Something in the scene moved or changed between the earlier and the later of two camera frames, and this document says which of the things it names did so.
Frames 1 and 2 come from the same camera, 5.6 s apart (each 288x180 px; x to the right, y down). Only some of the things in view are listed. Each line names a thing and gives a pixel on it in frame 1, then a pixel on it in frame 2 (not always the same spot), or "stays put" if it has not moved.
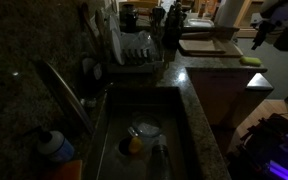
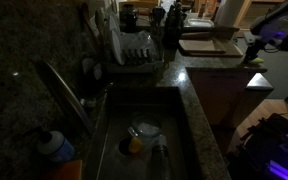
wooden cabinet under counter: x=225 y=95 stays put
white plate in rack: x=118 y=48 stays put
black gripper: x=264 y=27 → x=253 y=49
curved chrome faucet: x=71 y=93 stays put
